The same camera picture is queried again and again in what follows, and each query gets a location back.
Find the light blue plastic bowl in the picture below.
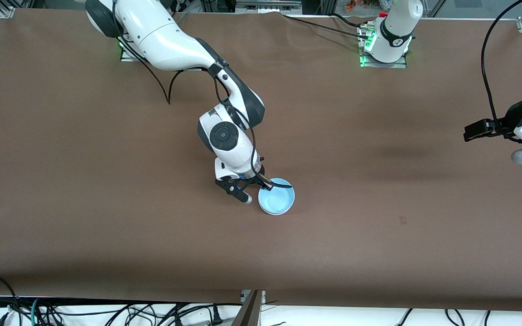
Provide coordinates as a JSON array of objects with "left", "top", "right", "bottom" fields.
[{"left": 258, "top": 177, "right": 296, "bottom": 216}]

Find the long black table cable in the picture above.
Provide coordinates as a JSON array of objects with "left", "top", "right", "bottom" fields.
[{"left": 282, "top": 14, "right": 370, "bottom": 40}]

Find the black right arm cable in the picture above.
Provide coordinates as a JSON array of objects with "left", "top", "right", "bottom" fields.
[{"left": 112, "top": 0, "right": 274, "bottom": 188}]

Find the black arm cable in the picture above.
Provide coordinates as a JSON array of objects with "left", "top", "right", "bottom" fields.
[
  {"left": 481, "top": 0, "right": 522, "bottom": 135},
  {"left": 112, "top": 0, "right": 274, "bottom": 188}
]

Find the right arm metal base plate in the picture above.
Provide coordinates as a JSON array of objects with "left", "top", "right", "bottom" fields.
[{"left": 120, "top": 38, "right": 153, "bottom": 63}]

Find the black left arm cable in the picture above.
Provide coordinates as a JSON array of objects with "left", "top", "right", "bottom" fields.
[{"left": 481, "top": 0, "right": 522, "bottom": 135}]

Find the grey power strip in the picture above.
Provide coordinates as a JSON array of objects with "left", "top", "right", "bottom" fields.
[{"left": 235, "top": 0, "right": 303, "bottom": 13}]

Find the brown table cover sheet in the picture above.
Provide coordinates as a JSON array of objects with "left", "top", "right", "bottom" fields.
[{"left": 0, "top": 8, "right": 522, "bottom": 312}]

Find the aluminium profile beam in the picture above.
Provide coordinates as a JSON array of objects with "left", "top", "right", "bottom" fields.
[{"left": 231, "top": 290, "right": 265, "bottom": 326}]

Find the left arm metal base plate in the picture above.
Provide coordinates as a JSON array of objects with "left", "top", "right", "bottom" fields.
[{"left": 359, "top": 24, "right": 408, "bottom": 69}]

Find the short black table cable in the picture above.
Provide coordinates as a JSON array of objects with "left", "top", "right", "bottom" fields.
[{"left": 331, "top": 12, "right": 369, "bottom": 28}]

